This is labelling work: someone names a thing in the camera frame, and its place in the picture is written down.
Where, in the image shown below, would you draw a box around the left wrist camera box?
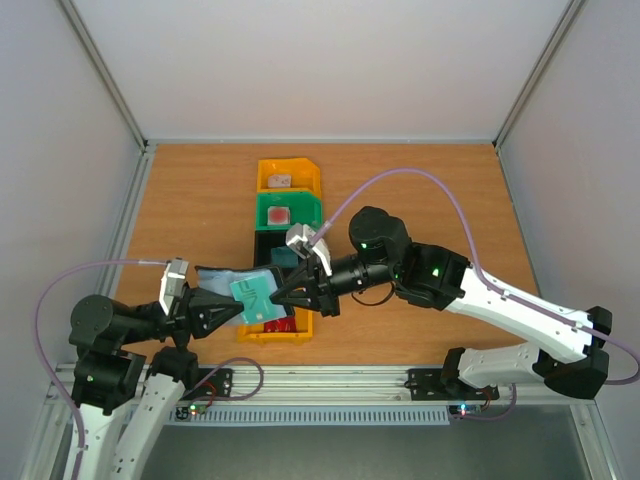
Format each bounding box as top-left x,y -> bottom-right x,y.
158,258 -> 189,316

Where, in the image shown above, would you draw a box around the yellow plastic bin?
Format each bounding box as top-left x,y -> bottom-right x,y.
237,309 -> 313,345
256,157 -> 322,199

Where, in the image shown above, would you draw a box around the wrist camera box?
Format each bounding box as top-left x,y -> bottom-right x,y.
285,223 -> 333,276
158,258 -> 189,316

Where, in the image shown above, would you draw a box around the aluminium front rail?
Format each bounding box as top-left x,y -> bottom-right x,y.
55,363 -> 595,406

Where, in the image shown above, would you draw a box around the far yellow plastic bin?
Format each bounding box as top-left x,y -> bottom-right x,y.
256,157 -> 322,199

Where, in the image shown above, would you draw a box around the teal cards in bin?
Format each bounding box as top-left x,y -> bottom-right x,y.
270,246 -> 299,268

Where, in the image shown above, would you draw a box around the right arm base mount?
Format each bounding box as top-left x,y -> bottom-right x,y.
404,368 -> 500,401

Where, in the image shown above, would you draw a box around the slotted grey cable duct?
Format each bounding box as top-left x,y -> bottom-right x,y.
166,405 -> 449,428

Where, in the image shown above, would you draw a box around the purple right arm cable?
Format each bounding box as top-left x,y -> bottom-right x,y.
309,167 -> 640,422

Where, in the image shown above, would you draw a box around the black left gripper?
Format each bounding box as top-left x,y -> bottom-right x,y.
120,280 -> 245,352

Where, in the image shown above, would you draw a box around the teal credit card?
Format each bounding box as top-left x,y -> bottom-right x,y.
229,269 -> 294,325

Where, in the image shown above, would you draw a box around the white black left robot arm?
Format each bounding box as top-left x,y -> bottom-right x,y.
64,287 -> 243,479

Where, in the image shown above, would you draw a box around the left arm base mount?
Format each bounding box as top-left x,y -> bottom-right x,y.
182,368 -> 233,401

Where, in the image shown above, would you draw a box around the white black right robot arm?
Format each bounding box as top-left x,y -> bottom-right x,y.
271,206 -> 612,400

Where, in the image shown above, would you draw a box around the beige patterned cards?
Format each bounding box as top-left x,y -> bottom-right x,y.
267,174 -> 292,189

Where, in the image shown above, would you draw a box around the red card in bin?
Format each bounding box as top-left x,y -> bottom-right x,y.
264,316 -> 296,333

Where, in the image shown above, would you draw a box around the white red-circle cards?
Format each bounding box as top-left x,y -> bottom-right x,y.
267,206 -> 291,226

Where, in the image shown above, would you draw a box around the near yellow plastic bin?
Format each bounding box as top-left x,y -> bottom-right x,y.
237,309 -> 313,345

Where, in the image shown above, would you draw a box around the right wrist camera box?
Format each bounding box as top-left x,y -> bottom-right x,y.
285,223 -> 333,276

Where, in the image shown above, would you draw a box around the green plastic bin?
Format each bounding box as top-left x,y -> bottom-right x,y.
255,191 -> 323,231

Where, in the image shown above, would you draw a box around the black plastic bin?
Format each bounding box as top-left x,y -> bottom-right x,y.
253,229 -> 326,274

